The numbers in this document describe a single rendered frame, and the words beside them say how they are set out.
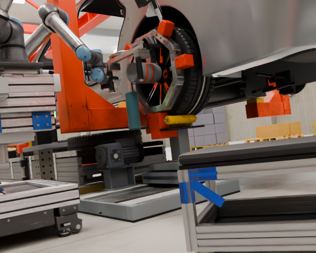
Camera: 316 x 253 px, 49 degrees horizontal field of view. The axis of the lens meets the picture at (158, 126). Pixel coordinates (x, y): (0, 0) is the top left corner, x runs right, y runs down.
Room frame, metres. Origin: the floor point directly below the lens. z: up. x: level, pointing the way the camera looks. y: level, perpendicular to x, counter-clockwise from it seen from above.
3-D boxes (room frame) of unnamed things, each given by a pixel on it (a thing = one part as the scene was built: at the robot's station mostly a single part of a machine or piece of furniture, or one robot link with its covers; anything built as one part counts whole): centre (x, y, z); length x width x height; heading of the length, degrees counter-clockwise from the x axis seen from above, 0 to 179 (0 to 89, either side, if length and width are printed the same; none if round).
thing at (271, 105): (4.03, -1.27, 0.69); 0.52 x 0.17 x 0.35; 129
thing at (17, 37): (1.66, 0.66, 0.98); 0.13 x 0.12 x 0.14; 163
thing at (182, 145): (2.47, -0.14, 0.32); 0.40 x 0.30 x 0.28; 39
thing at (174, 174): (2.47, -0.14, 0.13); 0.50 x 0.36 x 0.10; 39
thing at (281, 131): (9.35, -3.04, 0.24); 1.31 x 0.91 x 0.47; 32
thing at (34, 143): (2.43, 0.80, 0.51); 0.20 x 0.14 x 0.13; 31
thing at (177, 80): (2.36, -0.01, 0.85); 0.54 x 0.07 x 0.54; 39
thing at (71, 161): (3.53, 1.36, 0.28); 2.47 x 0.09 x 0.22; 39
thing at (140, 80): (2.08, 0.07, 0.83); 0.04 x 0.04 x 0.16
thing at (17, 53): (1.67, 0.66, 0.87); 0.15 x 0.15 x 0.10
